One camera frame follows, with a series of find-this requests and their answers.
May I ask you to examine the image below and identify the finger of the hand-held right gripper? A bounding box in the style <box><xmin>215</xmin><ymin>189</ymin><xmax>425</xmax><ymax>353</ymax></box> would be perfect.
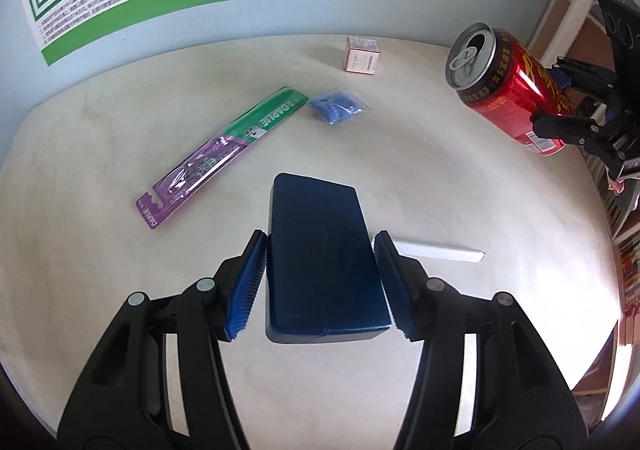
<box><xmin>530</xmin><ymin>110</ymin><xmax>618</xmax><ymax>151</ymax></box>
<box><xmin>549</xmin><ymin>56</ymin><xmax>621</xmax><ymax>103</ymax></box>

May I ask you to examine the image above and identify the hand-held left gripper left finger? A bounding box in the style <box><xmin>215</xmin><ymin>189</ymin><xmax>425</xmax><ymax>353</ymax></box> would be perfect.
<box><xmin>57</xmin><ymin>229</ymin><xmax>268</xmax><ymax>450</ymax></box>

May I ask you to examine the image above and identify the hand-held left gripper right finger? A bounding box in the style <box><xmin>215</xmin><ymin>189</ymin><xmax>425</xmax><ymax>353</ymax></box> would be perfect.
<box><xmin>372</xmin><ymin>230</ymin><xmax>588</xmax><ymax>450</ymax></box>

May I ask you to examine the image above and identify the red drink can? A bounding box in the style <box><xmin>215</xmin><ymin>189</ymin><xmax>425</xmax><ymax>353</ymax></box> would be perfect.
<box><xmin>446</xmin><ymin>23</ymin><xmax>573</xmax><ymax>157</ymax></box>

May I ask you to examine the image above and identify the navy blue case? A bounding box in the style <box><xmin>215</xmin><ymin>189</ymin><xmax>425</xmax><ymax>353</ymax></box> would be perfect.
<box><xmin>264</xmin><ymin>173</ymin><xmax>392</xmax><ymax>344</ymax></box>

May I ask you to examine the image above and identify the white stick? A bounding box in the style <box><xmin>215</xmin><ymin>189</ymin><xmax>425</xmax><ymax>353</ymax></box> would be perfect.
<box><xmin>390</xmin><ymin>237</ymin><xmax>486</xmax><ymax>265</ymax></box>

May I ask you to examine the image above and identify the white desk lamp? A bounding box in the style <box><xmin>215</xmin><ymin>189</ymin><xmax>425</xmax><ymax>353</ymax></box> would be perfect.
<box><xmin>545</xmin><ymin>0</ymin><xmax>598</xmax><ymax>61</ymax></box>

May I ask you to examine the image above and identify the purple green toothbrush package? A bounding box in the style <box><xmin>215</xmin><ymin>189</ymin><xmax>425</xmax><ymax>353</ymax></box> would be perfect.
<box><xmin>136</xmin><ymin>86</ymin><xmax>308</xmax><ymax>231</ymax></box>

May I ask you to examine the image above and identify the wooden bookshelf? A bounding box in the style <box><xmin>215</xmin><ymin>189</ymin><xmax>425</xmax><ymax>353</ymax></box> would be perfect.
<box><xmin>530</xmin><ymin>0</ymin><xmax>640</xmax><ymax>396</ymax></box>

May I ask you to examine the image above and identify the crumpled blue wrapper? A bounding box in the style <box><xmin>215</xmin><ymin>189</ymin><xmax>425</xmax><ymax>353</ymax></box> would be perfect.
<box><xmin>307</xmin><ymin>88</ymin><xmax>371</xmax><ymax>125</ymax></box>

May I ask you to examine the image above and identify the small white box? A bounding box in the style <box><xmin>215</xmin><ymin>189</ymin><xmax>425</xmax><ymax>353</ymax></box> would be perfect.
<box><xmin>344</xmin><ymin>36</ymin><xmax>382</xmax><ymax>75</ymax></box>

